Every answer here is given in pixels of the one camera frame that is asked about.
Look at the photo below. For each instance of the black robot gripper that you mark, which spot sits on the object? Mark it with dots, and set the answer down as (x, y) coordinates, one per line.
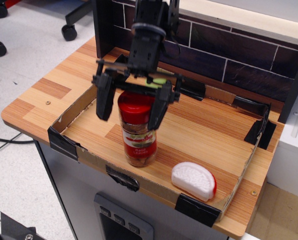
(142, 62)

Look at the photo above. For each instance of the red-capped basil spice bottle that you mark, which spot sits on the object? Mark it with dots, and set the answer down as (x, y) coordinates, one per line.
(140, 144)

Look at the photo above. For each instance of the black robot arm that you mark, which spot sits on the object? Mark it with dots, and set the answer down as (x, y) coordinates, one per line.
(158, 13)

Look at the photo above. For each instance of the cardboard fence with black tape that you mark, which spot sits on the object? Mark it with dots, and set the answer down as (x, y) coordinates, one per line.
(233, 137)

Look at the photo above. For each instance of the green toy pear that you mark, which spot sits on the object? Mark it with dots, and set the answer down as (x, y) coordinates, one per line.
(156, 83)

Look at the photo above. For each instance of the black office chair base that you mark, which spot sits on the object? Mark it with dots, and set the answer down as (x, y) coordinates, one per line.
(68, 31)

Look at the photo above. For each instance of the white and red toy slice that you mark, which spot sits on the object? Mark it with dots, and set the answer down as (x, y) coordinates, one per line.
(194, 179)

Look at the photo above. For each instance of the grey cabinet control panel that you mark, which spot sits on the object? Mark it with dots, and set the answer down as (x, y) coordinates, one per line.
(117, 223)

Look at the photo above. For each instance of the dark brick-pattern backsplash panel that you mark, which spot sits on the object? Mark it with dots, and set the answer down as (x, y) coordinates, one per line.
(225, 54)

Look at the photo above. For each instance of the white side cabinet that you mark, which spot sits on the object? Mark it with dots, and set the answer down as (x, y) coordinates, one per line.
(283, 171)

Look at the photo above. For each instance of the black metal bracket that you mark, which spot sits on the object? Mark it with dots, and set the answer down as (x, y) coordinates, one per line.
(11, 229)

